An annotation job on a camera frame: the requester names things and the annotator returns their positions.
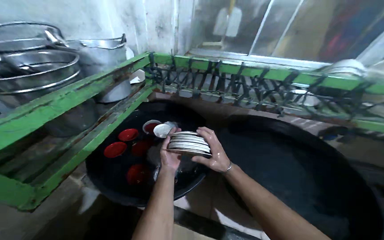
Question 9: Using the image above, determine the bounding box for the person's left hand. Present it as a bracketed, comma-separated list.
[160, 127, 182, 174]

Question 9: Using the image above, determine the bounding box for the person's right hand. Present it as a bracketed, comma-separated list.
[192, 126, 232, 173]

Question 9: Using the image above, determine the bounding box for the stack of white plates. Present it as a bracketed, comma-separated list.
[167, 131, 212, 158]

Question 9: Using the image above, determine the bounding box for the person's right forearm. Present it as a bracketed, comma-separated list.
[225, 163, 332, 240]

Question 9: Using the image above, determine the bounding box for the person's left forearm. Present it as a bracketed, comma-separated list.
[132, 168, 176, 240]

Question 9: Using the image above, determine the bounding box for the small white bowl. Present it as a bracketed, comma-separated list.
[153, 124, 172, 139]

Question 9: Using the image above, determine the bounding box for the white bowl with red inside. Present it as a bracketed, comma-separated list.
[142, 120, 162, 135]

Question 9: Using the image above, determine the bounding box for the white folded scrap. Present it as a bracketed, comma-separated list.
[130, 69, 146, 84]

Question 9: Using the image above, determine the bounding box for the round black water tub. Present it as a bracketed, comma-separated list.
[85, 101, 210, 207]

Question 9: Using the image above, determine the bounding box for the grey round container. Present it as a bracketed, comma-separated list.
[96, 79, 132, 103]

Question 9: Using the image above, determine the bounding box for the large black water tub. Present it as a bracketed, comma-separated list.
[217, 115, 384, 240]

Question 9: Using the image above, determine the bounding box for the dark round pot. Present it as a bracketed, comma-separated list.
[43, 97, 100, 138]

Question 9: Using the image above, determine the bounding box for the white cup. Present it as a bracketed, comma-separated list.
[289, 89, 320, 107]

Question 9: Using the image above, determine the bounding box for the green metal rack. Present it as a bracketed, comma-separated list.
[0, 52, 384, 212]

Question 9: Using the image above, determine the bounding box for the large steel pot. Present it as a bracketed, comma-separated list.
[0, 50, 82, 104]

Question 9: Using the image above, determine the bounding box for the white round bowl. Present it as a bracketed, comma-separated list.
[319, 59, 367, 78]

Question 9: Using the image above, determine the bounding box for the wide steel basin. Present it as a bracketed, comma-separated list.
[0, 22, 64, 52]

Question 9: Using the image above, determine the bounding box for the aluminium pot with handles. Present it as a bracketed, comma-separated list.
[66, 33, 128, 78]

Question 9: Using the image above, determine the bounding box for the window with metal frame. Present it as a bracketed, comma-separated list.
[174, 0, 384, 72]

